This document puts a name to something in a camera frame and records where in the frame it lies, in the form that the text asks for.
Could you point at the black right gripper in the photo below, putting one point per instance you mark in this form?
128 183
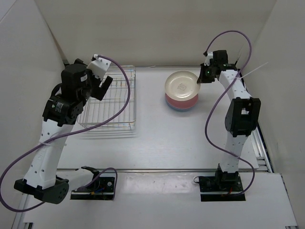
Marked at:
202 79

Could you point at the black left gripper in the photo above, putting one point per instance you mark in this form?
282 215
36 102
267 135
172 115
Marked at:
98 92

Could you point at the cream plastic plate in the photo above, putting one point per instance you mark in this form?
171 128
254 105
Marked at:
182 86

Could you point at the pink plastic plate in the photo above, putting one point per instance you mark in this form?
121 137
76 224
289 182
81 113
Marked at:
182 104

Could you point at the blue plastic plate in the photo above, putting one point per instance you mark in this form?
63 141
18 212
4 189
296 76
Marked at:
181 109

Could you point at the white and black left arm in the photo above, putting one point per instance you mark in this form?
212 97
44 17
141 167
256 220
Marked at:
79 82

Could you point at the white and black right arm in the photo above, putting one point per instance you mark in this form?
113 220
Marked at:
241 118

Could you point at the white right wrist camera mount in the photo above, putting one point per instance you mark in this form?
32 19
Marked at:
208 59

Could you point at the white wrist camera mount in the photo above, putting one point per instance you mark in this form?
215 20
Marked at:
208 59
99 66

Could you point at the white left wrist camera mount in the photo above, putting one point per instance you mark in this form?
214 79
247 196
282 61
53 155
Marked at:
99 66

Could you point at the chrome wire dish rack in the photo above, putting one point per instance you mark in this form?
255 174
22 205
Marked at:
96 111

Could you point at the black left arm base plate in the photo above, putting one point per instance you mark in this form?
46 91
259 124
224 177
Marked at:
102 189

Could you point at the aluminium table frame rail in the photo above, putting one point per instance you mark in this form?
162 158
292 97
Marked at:
255 152

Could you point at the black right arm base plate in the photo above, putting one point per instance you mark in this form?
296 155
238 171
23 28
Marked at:
213 191

